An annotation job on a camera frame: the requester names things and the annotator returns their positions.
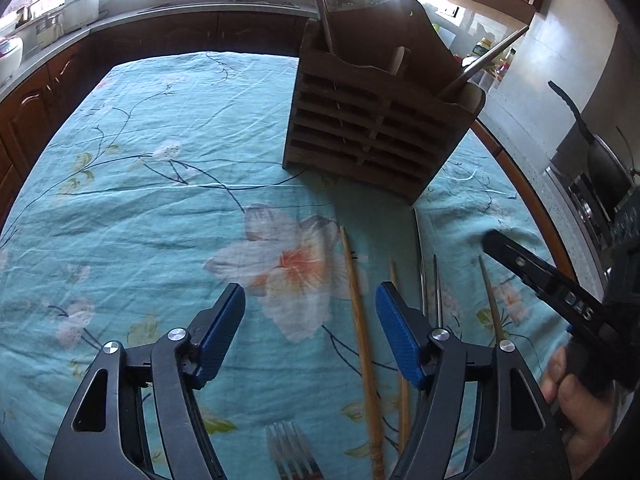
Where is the white pink rice cooker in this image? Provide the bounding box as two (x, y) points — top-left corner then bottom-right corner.
(0, 35), (25, 86)

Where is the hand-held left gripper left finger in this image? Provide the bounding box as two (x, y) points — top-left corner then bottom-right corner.
(44, 282), (247, 480)

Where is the gas stove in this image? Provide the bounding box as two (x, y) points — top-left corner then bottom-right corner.
(545, 160), (640, 261)

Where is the cooking oil bottle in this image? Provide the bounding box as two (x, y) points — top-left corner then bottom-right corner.
(467, 35), (496, 61)

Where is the metal fork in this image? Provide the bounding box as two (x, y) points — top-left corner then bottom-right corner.
(265, 421), (326, 480)

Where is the black wok with lid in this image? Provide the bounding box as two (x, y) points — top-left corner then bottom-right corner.
(547, 80), (640, 211)

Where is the person's right hand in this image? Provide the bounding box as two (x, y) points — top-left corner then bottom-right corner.
(540, 345), (623, 480)

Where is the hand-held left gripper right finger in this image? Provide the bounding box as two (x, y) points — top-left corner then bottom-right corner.
(375, 281), (573, 480)

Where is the wooden chopstick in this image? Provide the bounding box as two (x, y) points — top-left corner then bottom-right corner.
(389, 256), (412, 455)
(339, 226), (387, 480)
(477, 255), (506, 347)

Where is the teal floral tablecloth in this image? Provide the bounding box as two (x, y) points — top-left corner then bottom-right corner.
(0, 50), (601, 480)

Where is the white round cooker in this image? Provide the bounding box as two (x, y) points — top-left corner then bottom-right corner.
(64, 0), (101, 31)

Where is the small white juicer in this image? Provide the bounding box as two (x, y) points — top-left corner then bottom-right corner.
(35, 12), (63, 48)

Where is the wooden utensil holder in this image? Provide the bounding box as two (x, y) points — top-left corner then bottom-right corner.
(281, 0), (487, 206)

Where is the metal chopstick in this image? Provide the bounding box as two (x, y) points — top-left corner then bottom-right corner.
(432, 254), (444, 331)
(437, 24), (531, 101)
(305, 0), (337, 56)
(412, 207), (428, 316)

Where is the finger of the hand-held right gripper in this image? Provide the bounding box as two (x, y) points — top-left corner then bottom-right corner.
(481, 230), (566, 306)

